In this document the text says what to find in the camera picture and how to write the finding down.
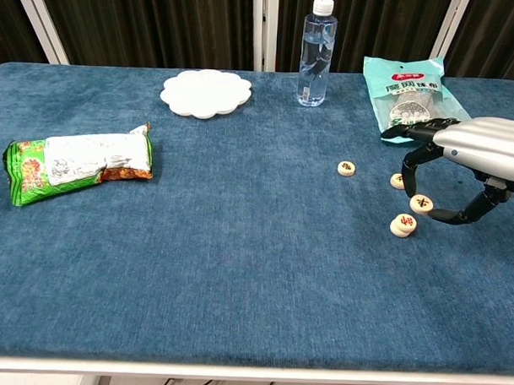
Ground white flower-shaped paint palette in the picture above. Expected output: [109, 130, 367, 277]
[159, 68, 254, 122]

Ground clear plastic water bottle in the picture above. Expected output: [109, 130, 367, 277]
[295, 0, 340, 108]

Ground green and white snack bag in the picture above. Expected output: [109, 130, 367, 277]
[1, 115, 155, 213]

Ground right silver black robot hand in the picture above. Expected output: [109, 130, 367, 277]
[376, 112, 514, 228]

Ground teal cleaning cloth package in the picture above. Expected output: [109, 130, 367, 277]
[360, 53, 476, 147]

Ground wooden chess piece red character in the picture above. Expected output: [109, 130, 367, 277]
[392, 213, 419, 233]
[389, 221, 414, 239]

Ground white frame post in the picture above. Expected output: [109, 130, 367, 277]
[8, 0, 73, 65]
[429, 0, 473, 61]
[250, 0, 280, 73]

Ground blue fabric table cover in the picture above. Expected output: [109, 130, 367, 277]
[0, 60, 514, 377]

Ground black pleated curtain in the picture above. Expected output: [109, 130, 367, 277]
[274, 0, 453, 78]
[33, 0, 258, 72]
[0, 0, 49, 72]
[444, 0, 514, 81]

